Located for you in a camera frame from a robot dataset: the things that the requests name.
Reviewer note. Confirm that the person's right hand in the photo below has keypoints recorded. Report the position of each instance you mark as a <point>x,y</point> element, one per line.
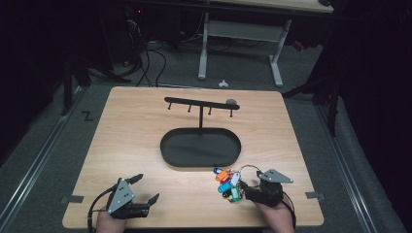
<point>275,218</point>

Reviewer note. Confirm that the grey tape strip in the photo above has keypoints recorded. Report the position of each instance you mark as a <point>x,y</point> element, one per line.
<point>74,199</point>
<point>315,195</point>

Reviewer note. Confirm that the key bunch with colourful tags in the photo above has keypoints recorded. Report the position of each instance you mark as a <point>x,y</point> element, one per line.
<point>230,186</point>

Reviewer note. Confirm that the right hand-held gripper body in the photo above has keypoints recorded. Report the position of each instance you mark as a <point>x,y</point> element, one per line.
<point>270,189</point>

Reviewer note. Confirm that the person's left hand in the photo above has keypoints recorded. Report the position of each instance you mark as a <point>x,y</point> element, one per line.
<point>109,223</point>

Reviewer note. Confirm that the small white object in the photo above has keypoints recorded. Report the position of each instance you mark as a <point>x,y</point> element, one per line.
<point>223,84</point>

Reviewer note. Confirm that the black metal stand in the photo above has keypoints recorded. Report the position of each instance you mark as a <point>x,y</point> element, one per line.
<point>332,103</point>
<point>68,87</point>

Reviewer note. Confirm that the black tape mark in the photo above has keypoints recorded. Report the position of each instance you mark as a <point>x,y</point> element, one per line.
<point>87,116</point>

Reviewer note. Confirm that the metal floor rail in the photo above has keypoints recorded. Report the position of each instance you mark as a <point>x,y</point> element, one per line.
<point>35,168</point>
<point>346,168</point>

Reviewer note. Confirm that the small red object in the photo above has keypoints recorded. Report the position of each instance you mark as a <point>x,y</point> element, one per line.
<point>298,45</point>

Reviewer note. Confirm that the small grey round object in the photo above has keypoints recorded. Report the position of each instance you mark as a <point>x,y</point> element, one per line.
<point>231,101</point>

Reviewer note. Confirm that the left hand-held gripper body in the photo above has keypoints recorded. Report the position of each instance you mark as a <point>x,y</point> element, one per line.
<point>120,197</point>

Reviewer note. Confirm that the desk with white legs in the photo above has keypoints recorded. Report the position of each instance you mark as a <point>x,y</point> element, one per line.
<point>246,30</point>

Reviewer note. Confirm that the black key stand with tray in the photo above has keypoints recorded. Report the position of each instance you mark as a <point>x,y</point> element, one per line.
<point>200,147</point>

